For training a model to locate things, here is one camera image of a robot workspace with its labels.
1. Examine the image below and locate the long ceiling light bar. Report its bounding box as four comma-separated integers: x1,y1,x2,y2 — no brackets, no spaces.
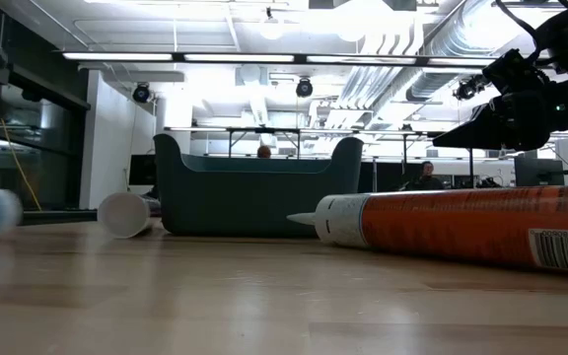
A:
61,50,500,68

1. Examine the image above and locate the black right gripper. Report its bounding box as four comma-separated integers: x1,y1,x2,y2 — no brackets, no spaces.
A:
431,91,566,152

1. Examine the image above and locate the black computer monitor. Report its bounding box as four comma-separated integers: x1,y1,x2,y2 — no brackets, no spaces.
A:
514,157,565,187
128,154,158,187

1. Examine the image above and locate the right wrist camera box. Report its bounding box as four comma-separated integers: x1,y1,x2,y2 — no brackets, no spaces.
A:
481,47,537,95

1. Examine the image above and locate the black aluminium table frame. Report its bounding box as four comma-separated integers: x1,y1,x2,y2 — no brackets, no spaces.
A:
17,210,99,226

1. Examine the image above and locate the yellow cable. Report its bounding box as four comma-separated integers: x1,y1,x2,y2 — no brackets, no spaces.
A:
0,0,43,212

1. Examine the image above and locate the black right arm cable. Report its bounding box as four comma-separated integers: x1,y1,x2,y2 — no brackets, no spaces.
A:
493,0,542,50

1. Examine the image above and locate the teal plastic bin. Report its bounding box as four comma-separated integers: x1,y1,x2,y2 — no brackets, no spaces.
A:
153,132,365,238

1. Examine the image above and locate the black ceiling spotlight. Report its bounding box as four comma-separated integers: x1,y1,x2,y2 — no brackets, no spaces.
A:
453,74,486,103
132,82,153,105
295,77,315,99

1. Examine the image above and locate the silver ventilation duct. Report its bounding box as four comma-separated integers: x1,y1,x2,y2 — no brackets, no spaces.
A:
405,0,500,103

